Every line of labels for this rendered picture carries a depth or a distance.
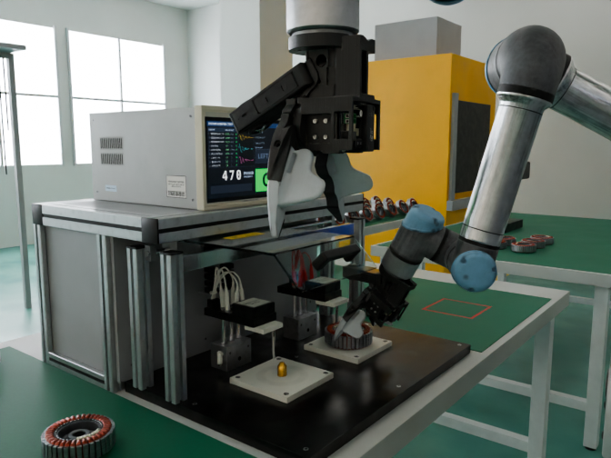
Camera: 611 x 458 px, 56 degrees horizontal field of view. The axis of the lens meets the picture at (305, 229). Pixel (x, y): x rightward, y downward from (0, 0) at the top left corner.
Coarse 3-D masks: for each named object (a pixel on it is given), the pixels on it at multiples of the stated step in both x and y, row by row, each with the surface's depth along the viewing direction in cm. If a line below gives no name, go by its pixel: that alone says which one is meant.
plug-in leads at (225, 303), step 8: (224, 272) 121; (232, 272) 122; (216, 280) 123; (224, 280) 119; (232, 280) 124; (240, 280) 123; (232, 288) 124; (240, 288) 123; (224, 296) 122; (232, 296) 124; (240, 296) 123; (208, 304) 123; (216, 304) 123; (224, 304) 122
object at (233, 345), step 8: (240, 336) 126; (216, 344) 122; (224, 344) 121; (232, 344) 121; (240, 344) 123; (248, 344) 125; (216, 352) 122; (224, 352) 120; (232, 352) 121; (240, 352) 123; (248, 352) 125; (216, 360) 122; (224, 360) 121; (232, 360) 121; (240, 360) 123; (248, 360) 126; (224, 368) 121; (232, 368) 122
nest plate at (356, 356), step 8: (304, 344) 134; (312, 344) 133; (320, 344) 133; (328, 344) 133; (376, 344) 133; (384, 344) 133; (320, 352) 131; (328, 352) 129; (336, 352) 129; (344, 352) 129; (352, 352) 129; (360, 352) 129; (368, 352) 129; (376, 352) 131; (344, 360) 127; (352, 360) 125; (360, 360) 125
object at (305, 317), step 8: (296, 312) 145; (312, 312) 145; (288, 320) 141; (296, 320) 139; (304, 320) 140; (312, 320) 143; (288, 328) 141; (296, 328) 139; (304, 328) 141; (312, 328) 143; (288, 336) 141; (296, 336) 140; (304, 336) 141
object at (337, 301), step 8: (280, 288) 141; (288, 288) 140; (320, 288) 134; (328, 288) 134; (336, 288) 137; (304, 296) 137; (312, 296) 136; (320, 296) 134; (328, 296) 134; (336, 296) 137; (304, 304) 144; (328, 304) 133; (336, 304) 134; (304, 312) 144
